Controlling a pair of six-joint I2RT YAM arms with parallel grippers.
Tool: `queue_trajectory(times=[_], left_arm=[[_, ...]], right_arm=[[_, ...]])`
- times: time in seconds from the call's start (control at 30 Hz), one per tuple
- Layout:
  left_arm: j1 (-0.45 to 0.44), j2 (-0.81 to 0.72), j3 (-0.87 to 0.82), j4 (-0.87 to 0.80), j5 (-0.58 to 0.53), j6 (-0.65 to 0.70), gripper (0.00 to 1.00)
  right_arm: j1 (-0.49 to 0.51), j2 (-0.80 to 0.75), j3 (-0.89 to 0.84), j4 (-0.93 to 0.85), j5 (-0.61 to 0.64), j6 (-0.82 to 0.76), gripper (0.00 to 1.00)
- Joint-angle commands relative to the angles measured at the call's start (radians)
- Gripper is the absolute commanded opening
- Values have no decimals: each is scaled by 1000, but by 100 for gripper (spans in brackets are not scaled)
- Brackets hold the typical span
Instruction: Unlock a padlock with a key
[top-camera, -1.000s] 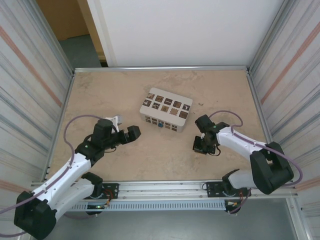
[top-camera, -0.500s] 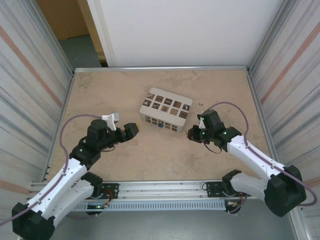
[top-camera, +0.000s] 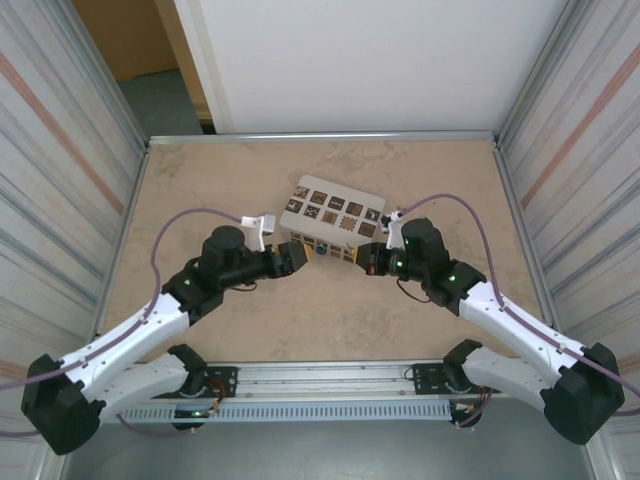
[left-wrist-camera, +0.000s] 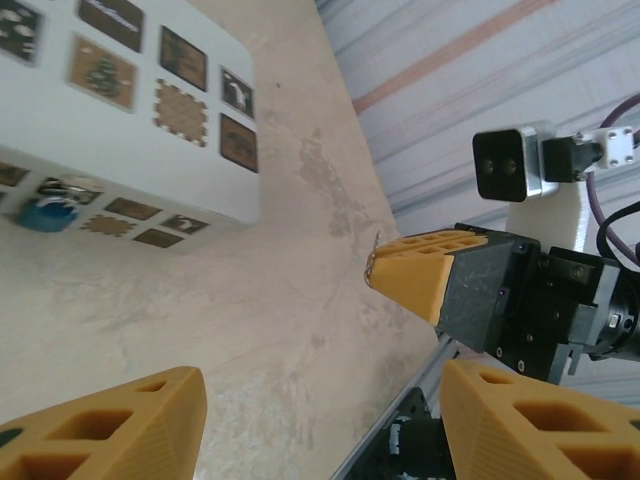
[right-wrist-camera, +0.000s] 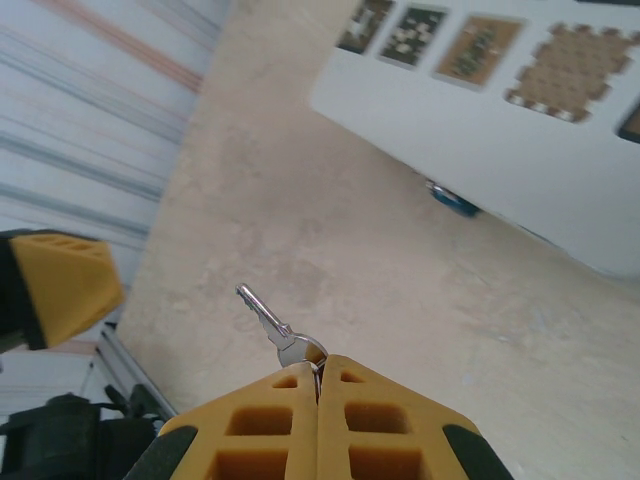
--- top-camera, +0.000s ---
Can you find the white box with picture tiles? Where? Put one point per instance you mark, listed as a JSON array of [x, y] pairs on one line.
[[330, 205]]

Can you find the brown wooden panel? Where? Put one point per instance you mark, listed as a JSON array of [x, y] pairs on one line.
[[120, 35]]

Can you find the aluminium frame bar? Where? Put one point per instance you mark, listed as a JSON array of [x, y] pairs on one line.
[[325, 138], [522, 235], [132, 210]]

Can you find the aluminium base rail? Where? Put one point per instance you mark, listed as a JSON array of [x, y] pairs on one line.
[[325, 380]]

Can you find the white door frame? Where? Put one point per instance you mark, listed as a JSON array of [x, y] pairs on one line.
[[205, 65]]

